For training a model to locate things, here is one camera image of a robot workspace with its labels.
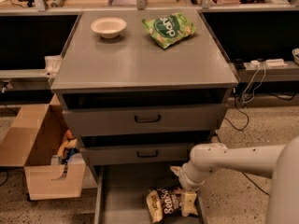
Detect brown chip bag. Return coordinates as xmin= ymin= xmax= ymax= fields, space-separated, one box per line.
xmin=146 ymin=186 xmax=186 ymax=223

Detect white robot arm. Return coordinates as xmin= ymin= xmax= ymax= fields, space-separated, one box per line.
xmin=170 ymin=137 xmax=299 ymax=224

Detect bottom grey drawer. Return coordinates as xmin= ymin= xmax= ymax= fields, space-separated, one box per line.
xmin=93 ymin=161 xmax=207 ymax=224

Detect grey drawer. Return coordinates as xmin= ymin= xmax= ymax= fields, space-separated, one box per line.
xmin=93 ymin=161 xmax=207 ymax=224
xmin=80 ymin=143 xmax=196 ymax=165
xmin=63 ymin=104 xmax=227 ymax=136

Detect middle grey drawer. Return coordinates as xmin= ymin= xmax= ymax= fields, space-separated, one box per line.
xmin=80 ymin=143 xmax=196 ymax=165

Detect grey drawer cabinet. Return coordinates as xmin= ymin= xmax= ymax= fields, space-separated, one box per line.
xmin=50 ymin=8 xmax=239 ymax=224

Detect top grey drawer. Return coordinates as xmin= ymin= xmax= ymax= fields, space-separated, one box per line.
xmin=63 ymin=104 xmax=227 ymax=136

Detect green chip bag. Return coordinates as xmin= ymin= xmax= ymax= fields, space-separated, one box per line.
xmin=142 ymin=12 xmax=196 ymax=49

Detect items inside cardboard box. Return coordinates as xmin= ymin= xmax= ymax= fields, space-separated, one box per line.
xmin=50 ymin=130 xmax=78 ymax=165

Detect white power strip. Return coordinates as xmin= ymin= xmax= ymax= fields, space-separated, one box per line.
xmin=249 ymin=59 xmax=287 ymax=68

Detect cardboard box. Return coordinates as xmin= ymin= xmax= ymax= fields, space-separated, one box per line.
xmin=0 ymin=97 xmax=86 ymax=201

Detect white bowl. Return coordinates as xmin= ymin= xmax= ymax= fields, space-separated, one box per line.
xmin=91 ymin=17 xmax=127 ymax=39

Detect black floor cable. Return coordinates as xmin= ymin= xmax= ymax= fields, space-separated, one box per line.
xmin=214 ymin=87 xmax=271 ymax=197

